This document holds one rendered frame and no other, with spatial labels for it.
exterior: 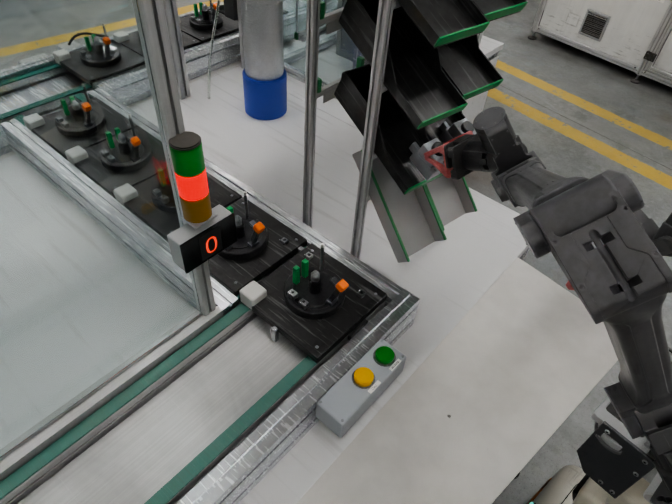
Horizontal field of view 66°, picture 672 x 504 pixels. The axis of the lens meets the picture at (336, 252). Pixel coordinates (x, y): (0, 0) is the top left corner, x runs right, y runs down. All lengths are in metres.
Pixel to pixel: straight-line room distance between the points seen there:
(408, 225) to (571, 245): 0.78
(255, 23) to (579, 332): 1.32
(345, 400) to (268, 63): 1.20
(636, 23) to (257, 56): 3.65
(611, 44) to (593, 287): 4.59
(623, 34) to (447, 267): 3.79
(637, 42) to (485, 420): 4.13
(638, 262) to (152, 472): 0.86
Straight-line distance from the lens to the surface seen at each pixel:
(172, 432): 1.09
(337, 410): 1.04
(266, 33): 1.82
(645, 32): 4.95
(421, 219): 1.30
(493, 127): 0.92
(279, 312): 1.15
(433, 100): 1.09
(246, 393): 1.11
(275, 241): 1.30
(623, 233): 0.54
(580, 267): 0.53
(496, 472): 1.16
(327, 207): 1.56
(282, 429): 1.02
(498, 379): 1.27
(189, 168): 0.85
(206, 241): 0.96
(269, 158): 1.76
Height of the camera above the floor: 1.88
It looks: 46 degrees down
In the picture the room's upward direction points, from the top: 5 degrees clockwise
